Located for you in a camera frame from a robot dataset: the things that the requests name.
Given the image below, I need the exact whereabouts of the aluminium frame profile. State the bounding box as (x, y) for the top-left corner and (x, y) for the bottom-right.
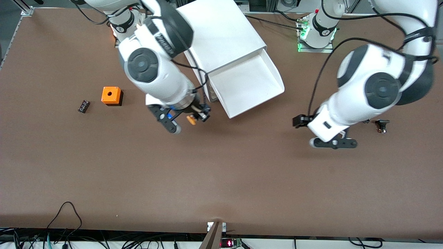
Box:
(13, 0), (35, 16)

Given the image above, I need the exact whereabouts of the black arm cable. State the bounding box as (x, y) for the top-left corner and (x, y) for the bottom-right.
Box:
(307, 12), (439, 117)
(74, 3), (209, 91)

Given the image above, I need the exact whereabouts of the white drawer cabinet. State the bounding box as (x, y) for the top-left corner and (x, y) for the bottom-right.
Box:
(175, 0), (268, 103)

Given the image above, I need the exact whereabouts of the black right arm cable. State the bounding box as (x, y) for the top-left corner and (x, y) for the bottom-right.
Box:
(74, 3), (209, 91)

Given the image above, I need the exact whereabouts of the orange button enclosure box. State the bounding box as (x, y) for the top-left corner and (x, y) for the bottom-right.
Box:
(101, 86), (124, 106)

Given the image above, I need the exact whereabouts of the small device with red display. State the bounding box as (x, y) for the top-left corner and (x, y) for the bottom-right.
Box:
(221, 237), (243, 248)

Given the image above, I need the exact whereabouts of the black button mounting collar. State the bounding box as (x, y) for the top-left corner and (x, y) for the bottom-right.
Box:
(375, 119), (390, 134)

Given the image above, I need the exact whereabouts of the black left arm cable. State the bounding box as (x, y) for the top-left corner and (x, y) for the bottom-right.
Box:
(307, 12), (439, 117)

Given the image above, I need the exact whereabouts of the white drawer holding orange button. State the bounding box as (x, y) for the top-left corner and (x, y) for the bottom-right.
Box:
(207, 48), (286, 119)

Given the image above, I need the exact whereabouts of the black cable on table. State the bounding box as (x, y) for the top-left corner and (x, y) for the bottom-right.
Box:
(244, 15), (306, 31)
(273, 10), (306, 23)

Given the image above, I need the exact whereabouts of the thin black looped cable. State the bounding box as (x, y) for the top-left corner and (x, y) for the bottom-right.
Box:
(47, 202), (83, 231)

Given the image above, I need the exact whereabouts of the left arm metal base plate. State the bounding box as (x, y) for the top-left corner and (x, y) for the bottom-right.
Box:
(297, 17), (334, 53)

